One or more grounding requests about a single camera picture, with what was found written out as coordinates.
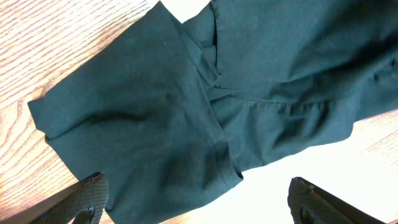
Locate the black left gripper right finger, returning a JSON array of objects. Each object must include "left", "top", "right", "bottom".
[{"left": 287, "top": 177, "right": 385, "bottom": 224}]

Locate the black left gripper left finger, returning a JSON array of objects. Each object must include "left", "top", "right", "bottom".
[{"left": 1, "top": 172, "right": 109, "bottom": 224}]

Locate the black t-shirt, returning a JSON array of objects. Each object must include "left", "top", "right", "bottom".
[{"left": 28, "top": 0, "right": 397, "bottom": 223}]

